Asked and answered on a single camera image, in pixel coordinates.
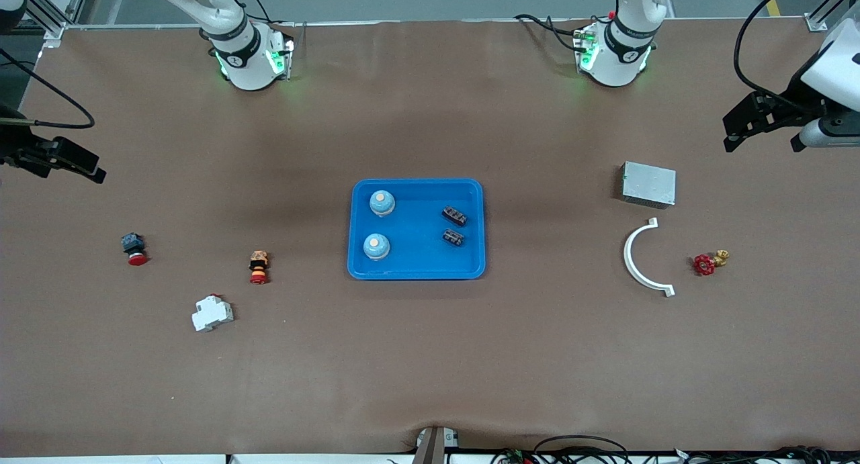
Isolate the red handwheel brass valve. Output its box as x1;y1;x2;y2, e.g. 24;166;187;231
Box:
693;250;730;277

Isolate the blue plastic tray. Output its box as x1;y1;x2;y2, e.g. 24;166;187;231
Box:
347;178;486;281

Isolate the red emergency stop button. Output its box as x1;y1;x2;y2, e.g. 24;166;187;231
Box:
121;232;150;267

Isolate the grey metal power supply box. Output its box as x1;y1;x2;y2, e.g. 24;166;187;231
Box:
619;161;677;208

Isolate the silver table edge rail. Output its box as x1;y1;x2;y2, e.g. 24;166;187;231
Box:
64;19;807;30

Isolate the black looped cable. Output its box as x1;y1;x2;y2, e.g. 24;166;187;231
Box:
534;435;630;464

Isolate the aluminium frame profile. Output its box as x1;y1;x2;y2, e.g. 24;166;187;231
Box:
24;0;91;48
806;0;860;32

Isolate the camera mount post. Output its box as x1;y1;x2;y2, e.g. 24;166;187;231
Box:
413;426;459;464

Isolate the black right arm base cable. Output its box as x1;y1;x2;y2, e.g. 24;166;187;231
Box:
249;0;296;27

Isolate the white curved plastic bracket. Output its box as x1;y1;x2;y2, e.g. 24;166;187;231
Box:
623;218;675;297

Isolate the black left arm base cable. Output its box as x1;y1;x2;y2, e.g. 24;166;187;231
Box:
514;13;580;52

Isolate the black arm base cable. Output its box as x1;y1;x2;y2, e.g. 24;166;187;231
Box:
514;13;580;52
249;0;296;27

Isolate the white circuit breaker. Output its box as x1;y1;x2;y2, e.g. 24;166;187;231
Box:
191;294;234;332

